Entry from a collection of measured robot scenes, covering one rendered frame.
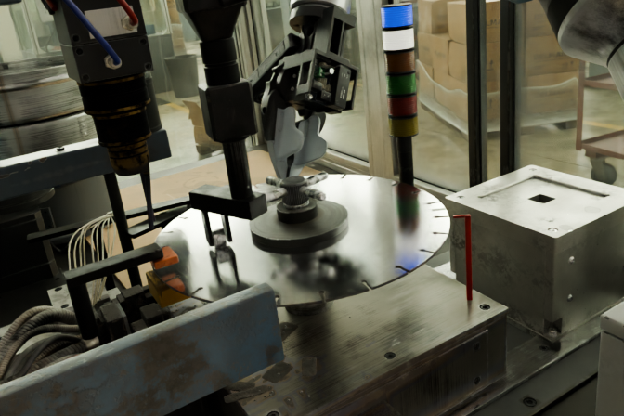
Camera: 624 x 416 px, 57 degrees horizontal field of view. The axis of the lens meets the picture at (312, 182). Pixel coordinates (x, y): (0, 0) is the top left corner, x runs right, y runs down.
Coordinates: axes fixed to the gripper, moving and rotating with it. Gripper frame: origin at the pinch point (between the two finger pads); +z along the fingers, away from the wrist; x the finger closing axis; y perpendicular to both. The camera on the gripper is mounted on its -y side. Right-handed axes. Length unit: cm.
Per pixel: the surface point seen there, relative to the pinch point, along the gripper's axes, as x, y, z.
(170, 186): 21, -78, -2
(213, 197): -12.4, 6.3, 5.0
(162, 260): -16.0, 5.1, 12.0
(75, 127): -10, -56, -8
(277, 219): -3.6, 5.4, 5.9
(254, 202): -10.2, 10.6, 5.1
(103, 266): -21.1, 3.8, 13.3
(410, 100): 19.8, 0.9, -15.3
